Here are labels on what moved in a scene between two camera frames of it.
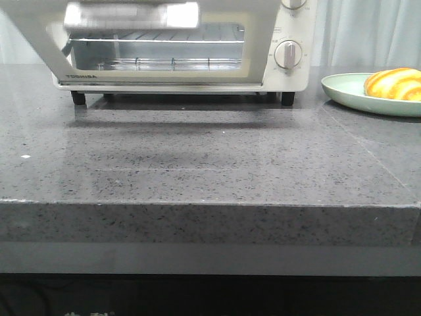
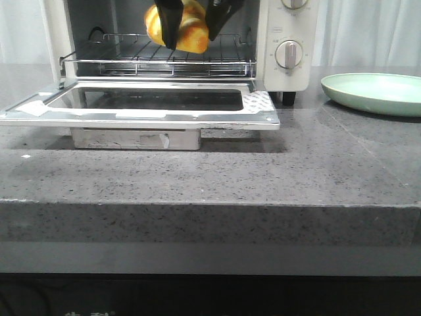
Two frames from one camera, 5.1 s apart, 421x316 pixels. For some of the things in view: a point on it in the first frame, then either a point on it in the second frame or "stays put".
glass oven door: [150, 43] -> [146, 104]
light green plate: [348, 89] stays put
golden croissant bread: [401, 83] -> [193, 35]
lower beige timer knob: [288, 54] stays put
